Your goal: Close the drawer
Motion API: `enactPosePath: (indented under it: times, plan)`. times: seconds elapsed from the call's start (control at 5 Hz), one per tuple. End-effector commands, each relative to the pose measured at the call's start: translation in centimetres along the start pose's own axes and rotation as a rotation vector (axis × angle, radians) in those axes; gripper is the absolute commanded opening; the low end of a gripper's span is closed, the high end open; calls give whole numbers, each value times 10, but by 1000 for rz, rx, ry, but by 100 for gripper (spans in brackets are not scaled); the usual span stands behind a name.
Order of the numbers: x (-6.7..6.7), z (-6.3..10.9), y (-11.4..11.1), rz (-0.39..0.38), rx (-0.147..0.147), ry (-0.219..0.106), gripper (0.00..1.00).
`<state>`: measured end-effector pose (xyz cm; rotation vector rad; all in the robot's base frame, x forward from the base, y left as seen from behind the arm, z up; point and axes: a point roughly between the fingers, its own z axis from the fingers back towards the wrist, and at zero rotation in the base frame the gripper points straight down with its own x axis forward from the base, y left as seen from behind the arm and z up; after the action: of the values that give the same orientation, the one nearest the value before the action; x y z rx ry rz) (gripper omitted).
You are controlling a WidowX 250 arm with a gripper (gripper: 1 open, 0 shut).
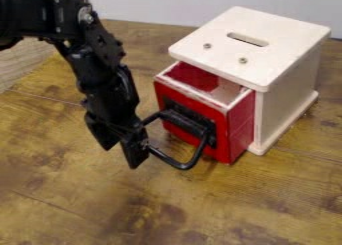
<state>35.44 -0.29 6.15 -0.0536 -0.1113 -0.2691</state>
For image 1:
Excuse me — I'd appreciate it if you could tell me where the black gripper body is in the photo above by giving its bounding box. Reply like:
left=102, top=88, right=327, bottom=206
left=54, top=18, right=150, bottom=143

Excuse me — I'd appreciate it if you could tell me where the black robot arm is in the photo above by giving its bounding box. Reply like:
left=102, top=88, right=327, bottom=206
left=0, top=0, right=148, bottom=169

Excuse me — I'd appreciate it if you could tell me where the white wooden drawer cabinet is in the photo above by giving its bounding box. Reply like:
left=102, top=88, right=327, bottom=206
left=168, top=6, right=329, bottom=155

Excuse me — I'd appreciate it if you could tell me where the black metal drawer handle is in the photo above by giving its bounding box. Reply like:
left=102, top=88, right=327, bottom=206
left=142, top=97, right=216, bottom=170

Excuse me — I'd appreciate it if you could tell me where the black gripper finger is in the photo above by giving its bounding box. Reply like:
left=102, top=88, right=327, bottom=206
left=120, top=130, right=149, bottom=169
left=84, top=112, right=120, bottom=150

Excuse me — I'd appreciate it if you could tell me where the red wooden drawer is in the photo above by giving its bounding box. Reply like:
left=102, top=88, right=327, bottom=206
left=153, top=62, right=255, bottom=164

